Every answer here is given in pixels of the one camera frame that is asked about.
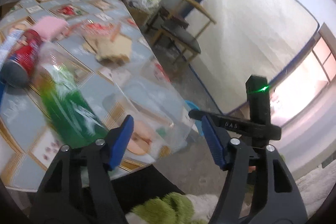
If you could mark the red drink can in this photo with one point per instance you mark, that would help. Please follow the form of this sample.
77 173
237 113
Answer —
19 66

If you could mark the clear red printed bag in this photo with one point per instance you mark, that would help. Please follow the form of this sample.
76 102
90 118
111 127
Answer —
99 30

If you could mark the white mattress blue trim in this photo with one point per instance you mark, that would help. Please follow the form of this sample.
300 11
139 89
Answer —
249 37

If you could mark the green plastic bottle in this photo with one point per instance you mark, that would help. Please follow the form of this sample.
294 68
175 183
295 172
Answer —
69 112

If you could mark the patterned fruit tablecloth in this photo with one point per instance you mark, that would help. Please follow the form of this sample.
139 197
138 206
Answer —
28 143

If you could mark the brown paper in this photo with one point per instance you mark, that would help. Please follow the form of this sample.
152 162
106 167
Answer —
103 48

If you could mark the blue white toothpaste box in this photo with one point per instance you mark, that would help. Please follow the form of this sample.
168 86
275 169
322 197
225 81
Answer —
8 44

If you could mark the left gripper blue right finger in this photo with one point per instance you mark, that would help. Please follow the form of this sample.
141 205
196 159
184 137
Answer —
217 141

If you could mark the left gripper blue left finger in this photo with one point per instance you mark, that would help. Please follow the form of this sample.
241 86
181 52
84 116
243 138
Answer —
117 141

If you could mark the cardboard box with trash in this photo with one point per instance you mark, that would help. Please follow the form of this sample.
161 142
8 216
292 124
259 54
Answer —
141 10

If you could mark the pink sponge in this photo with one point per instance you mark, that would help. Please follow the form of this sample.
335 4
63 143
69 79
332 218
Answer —
49 27

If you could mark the wooden chair right side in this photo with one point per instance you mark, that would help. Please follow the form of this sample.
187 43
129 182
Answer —
180 35

